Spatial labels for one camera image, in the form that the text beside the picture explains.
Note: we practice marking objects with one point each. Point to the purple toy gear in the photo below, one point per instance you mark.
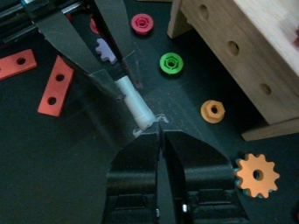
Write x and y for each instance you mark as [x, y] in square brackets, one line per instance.
[106, 52]

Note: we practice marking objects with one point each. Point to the red toy nut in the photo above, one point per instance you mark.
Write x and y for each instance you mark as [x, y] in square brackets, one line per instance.
[142, 24]

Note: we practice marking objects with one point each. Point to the orange toy gear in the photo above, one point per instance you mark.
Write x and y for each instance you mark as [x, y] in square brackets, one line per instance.
[257, 175]

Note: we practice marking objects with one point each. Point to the wooden toy workbench with holes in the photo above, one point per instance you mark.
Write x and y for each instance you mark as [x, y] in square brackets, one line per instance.
[249, 43]

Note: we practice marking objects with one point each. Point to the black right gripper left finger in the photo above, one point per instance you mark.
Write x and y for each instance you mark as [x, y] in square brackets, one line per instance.
[134, 180]

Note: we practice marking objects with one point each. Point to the orange yellow toy nut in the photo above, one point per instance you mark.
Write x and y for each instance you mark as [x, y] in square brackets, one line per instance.
[213, 111]

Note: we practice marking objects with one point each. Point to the orange strip with holes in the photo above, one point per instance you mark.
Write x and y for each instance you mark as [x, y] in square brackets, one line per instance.
[15, 64]
[54, 87]

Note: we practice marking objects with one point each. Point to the grey toy nail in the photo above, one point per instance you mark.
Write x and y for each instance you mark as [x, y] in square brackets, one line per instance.
[134, 100]

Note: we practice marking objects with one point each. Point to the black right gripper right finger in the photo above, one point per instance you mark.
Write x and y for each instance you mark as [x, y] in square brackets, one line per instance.
[206, 180]

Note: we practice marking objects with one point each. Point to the green toy nut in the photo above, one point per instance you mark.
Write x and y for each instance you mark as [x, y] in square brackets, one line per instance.
[172, 63]

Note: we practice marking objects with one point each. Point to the wooden threaded bolt red head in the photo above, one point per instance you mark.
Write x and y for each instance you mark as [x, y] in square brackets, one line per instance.
[94, 26]

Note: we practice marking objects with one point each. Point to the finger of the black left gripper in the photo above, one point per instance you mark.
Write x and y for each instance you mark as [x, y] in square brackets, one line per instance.
[117, 26]
[74, 49]

